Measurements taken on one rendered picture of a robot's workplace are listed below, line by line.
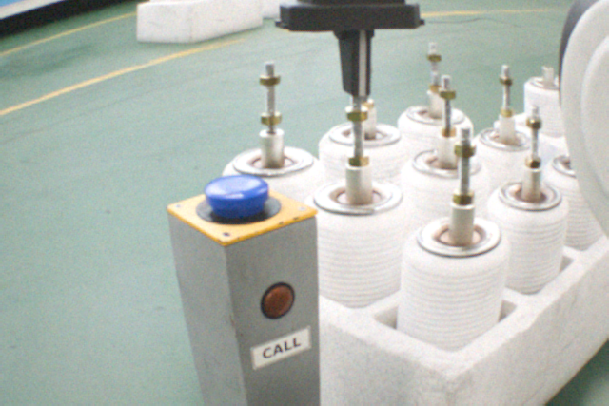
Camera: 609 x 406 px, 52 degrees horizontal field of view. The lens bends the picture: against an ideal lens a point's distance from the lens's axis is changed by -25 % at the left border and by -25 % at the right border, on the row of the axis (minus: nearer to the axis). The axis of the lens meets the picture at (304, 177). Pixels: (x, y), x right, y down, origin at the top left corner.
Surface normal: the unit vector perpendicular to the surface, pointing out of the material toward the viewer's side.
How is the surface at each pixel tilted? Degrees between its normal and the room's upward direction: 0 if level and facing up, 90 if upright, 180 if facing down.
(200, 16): 90
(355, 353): 90
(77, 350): 0
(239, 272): 90
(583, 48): 90
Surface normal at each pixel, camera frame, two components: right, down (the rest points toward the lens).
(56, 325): -0.03, -0.94
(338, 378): -0.77, 0.25
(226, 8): 0.75, 0.21
